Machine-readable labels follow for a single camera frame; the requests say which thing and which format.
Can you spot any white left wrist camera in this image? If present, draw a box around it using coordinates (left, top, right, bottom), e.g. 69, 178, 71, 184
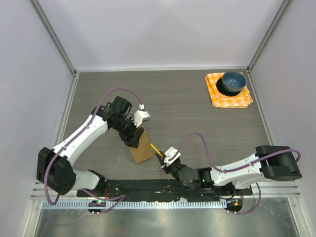
133, 104, 151, 128

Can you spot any brown cardboard express box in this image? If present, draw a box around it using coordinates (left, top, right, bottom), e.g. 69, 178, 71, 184
129, 131, 154, 163

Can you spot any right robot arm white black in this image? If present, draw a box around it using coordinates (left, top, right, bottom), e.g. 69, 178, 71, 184
155, 145, 302, 195

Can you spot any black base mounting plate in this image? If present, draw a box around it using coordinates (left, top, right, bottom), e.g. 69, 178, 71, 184
76, 178, 253, 198

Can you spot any orange checkered cloth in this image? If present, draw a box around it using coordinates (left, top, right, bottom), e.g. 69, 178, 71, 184
205, 72, 253, 108

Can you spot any white slotted cable duct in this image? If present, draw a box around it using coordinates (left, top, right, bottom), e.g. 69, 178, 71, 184
42, 199, 227, 210

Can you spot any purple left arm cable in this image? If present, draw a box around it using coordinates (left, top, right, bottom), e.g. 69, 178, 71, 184
44, 87, 145, 213

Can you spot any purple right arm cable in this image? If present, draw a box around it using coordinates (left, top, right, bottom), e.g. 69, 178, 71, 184
172, 132, 302, 215

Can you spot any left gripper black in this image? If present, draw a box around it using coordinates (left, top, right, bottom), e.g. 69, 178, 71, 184
112, 116, 144, 148

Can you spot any yellow utility knife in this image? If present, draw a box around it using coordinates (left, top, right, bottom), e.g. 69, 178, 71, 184
150, 143, 163, 157

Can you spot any blue ceramic bowl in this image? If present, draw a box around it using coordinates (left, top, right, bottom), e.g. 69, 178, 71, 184
222, 71, 247, 93

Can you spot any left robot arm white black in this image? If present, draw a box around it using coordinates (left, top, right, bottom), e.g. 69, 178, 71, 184
37, 96, 151, 197

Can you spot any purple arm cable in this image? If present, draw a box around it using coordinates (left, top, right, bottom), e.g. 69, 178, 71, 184
172, 132, 302, 215
44, 87, 145, 213

